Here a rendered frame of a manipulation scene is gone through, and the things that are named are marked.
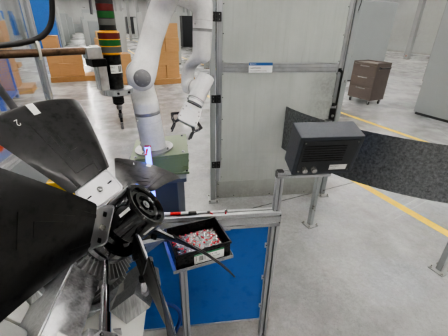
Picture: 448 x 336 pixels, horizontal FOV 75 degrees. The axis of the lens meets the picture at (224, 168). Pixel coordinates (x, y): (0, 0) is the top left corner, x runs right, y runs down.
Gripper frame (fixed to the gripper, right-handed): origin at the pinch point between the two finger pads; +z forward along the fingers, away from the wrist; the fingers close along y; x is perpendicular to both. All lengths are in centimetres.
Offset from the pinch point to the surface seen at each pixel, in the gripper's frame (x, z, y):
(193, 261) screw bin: -40, 45, 18
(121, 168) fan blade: -44, 23, -18
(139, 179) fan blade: -52, 24, -12
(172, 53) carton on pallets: 706, -281, -37
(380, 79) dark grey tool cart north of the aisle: 372, -338, 386
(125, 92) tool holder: -75, 6, -23
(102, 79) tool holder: -75, 5, -28
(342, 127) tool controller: -45, -24, 52
